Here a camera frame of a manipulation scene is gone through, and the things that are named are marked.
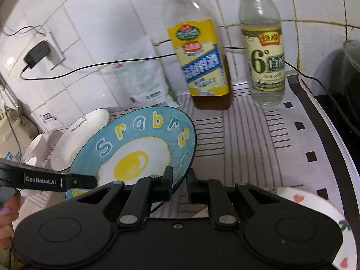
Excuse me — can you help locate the striped table mat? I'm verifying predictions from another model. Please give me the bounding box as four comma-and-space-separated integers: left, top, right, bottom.
42, 74, 352, 231

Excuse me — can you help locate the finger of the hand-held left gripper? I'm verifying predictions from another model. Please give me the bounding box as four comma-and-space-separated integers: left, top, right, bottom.
65, 174, 98, 192

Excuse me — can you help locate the white heart print plate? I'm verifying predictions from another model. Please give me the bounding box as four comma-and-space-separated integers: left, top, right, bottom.
264, 186, 353, 270

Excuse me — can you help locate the blue egg print plate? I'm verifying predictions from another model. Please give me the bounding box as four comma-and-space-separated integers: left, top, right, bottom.
68, 106, 197, 213

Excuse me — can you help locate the black power adapter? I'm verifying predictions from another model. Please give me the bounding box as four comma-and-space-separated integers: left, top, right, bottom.
24, 40, 52, 69

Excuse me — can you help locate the white wall socket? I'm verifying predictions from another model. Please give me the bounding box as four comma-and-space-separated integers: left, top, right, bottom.
42, 29, 68, 71

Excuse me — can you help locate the plain white plate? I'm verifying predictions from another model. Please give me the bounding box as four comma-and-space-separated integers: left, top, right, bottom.
50, 108, 110, 171

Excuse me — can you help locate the clear plastic salt bag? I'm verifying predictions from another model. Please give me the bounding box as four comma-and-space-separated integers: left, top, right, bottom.
103, 35, 180, 110

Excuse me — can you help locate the yellow label oil bottle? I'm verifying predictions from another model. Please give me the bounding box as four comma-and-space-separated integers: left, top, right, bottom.
162, 0, 234, 111

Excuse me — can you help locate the white bowl with black rim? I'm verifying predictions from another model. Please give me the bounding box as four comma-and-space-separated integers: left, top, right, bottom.
22, 132, 51, 165

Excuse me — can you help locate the person's left hand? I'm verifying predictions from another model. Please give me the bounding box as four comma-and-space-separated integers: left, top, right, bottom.
0, 194, 22, 250

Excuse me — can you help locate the clear vinegar bottle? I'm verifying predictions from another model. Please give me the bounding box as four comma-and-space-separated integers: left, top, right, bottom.
236, 0, 287, 107

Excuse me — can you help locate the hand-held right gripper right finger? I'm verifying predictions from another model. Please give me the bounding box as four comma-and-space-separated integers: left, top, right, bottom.
186, 168, 289, 230

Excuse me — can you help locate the black cooking pot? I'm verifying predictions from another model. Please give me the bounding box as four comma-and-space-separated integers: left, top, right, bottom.
313, 40, 360, 135

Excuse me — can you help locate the thin black adapter cable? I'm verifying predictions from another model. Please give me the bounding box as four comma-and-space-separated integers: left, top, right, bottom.
20, 46, 360, 135

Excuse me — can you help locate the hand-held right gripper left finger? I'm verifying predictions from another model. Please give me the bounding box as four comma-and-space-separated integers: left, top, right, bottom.
66, 165, 174, 230

